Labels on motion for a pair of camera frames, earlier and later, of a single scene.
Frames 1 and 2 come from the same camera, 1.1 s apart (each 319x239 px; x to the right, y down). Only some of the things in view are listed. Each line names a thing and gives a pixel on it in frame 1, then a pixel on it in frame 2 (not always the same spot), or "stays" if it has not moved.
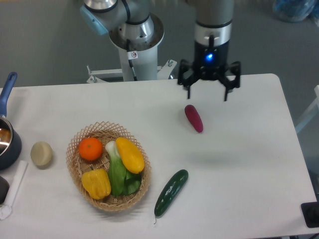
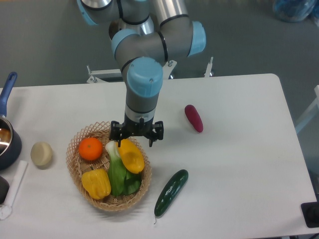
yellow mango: (130, 155) stays
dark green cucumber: (170, 192) stays
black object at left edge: (4, 186) stays
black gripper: (210, 62) to (131, 127)
